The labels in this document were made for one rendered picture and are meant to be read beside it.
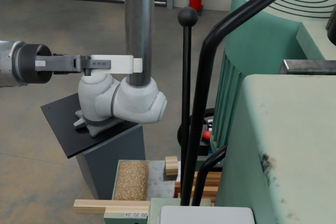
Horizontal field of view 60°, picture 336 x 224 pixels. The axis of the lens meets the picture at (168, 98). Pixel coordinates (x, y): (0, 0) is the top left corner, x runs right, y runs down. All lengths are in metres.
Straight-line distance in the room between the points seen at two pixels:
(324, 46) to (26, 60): 0.47
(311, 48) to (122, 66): 0.30
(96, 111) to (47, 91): 1.41
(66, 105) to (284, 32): 1.32
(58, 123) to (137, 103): 0.46
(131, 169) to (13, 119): 1.79
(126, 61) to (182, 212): 0.33
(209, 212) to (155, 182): 0.69
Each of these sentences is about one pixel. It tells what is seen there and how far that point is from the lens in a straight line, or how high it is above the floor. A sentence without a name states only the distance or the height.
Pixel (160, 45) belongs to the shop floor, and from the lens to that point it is 3.06.
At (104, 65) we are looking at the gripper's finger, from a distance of 0.48.
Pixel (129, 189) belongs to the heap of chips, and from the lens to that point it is 0.84.
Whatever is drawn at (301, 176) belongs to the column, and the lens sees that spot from 0.18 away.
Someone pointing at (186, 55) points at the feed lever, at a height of 1.37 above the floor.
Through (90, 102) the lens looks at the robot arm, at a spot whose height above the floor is 0.80.
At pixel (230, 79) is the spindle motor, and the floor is 1.39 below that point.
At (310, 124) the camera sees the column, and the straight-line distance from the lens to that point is 0.20.
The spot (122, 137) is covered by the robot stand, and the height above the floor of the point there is 0.58.
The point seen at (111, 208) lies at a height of 0.95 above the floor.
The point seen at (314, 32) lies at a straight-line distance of 0.30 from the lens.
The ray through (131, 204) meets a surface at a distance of 0.81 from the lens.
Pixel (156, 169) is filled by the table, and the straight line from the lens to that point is 0.90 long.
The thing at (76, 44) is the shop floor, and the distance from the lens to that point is 3.21.
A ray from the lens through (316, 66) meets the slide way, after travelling 0.26.
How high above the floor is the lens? 1.66
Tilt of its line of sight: 43 degrees down
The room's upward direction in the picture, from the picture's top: straight up
